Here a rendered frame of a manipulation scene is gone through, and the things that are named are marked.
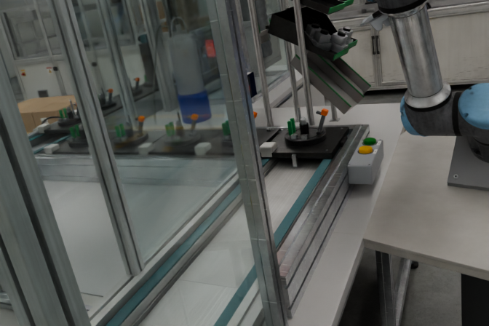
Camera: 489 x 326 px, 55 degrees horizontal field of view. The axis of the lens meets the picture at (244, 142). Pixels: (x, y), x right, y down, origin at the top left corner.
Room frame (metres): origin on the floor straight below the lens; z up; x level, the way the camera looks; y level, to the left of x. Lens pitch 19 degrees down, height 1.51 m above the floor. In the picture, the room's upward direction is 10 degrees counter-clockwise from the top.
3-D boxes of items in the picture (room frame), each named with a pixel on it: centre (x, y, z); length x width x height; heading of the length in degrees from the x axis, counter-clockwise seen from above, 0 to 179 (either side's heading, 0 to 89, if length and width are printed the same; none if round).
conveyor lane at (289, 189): (1.23, -0.05, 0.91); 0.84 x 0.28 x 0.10; 153
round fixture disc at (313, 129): (1.49, -0.21, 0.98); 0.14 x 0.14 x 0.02
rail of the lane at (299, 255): (1.18, -0.21, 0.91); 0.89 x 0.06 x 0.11; 153
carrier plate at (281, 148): (1.49, -0.21, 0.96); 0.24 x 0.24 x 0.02; 63
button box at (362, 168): (1.32, -0.36, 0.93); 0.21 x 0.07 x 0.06; 153
